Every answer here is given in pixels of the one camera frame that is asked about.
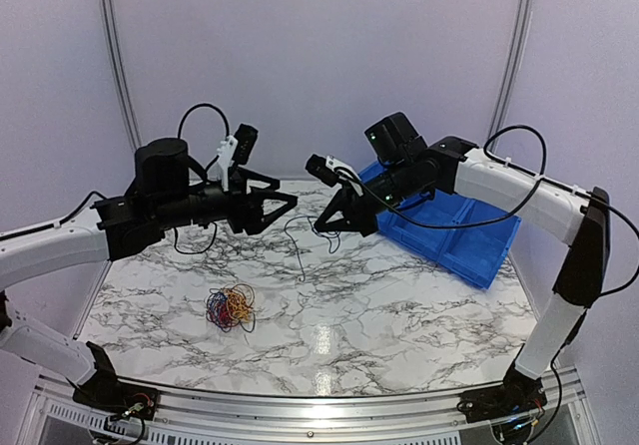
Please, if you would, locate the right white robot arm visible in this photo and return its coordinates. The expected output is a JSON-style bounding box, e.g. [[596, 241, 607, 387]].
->
[[306, 113, 610, 413]]

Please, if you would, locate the left aluminium frame post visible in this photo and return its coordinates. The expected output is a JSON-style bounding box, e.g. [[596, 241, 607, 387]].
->
[[98, 0, 145, 156]]

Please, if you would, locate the blue three-compartment bin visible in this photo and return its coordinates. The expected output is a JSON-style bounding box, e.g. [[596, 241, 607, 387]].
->
[[376, 192, 520, 289]]

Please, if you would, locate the right aluminium frame post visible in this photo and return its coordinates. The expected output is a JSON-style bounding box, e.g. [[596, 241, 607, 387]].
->
[[488, 0, 533, 137]]

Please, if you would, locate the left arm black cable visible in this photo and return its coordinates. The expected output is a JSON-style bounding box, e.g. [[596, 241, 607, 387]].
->
[[64, 104, 234, 256]]

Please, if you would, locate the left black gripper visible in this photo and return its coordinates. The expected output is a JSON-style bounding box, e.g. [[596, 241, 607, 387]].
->
[[154, 169, 299, 235]]

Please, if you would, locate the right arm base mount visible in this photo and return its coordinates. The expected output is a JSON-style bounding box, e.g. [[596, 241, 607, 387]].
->
[[456, 380, 547, 423]]

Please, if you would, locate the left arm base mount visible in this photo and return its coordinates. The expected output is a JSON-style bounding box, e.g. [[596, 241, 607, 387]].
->
[[68, 377, 159, 420]]

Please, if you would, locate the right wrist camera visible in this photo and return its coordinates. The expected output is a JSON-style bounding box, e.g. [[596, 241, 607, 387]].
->
[[306, 155, 364, 198]]

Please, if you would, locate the aluminium frame post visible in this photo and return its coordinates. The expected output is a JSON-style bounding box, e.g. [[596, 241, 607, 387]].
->
[[98, 0, 145, 156], [488, 0, 533, 137]]

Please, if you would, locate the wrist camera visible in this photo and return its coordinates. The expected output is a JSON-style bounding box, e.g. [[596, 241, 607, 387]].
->
[[306, 155, 364, 198], [213, 124, 259, 192]]

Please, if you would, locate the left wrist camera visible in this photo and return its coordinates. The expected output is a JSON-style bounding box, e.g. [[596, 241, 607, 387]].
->
[[213, 124, 259, 192]]

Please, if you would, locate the aluminium front rail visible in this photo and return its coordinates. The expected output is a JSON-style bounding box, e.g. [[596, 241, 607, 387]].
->
[[17, 368, 600, 444]]

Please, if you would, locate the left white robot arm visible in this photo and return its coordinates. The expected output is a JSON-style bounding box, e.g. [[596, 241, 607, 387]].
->
[[1, 136, 298, 410]]

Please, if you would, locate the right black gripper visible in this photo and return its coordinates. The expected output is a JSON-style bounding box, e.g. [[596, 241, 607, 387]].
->
[[315, 159, 419, 236]]

